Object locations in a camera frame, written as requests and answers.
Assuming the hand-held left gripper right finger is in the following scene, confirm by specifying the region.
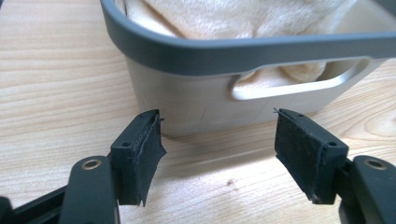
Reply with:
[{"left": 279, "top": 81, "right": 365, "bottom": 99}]
[{"left": 274, "top": 107, "right": 349, "bottom": 205}]

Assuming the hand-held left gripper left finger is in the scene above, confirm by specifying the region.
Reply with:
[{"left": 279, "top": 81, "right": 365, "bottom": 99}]
[{"left": 109, "top": 108, "right": 167, "bottom": 207}]

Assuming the white basket with grey rim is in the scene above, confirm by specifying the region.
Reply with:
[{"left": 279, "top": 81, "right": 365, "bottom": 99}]
[{"left": 99, "top": 0, "right": 396, "bottom": 138}]

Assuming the cream fluffy towel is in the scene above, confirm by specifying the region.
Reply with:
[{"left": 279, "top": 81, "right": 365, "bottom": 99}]
[{"left": 123, "top": 0, "right": 359, "bottom": 91}]

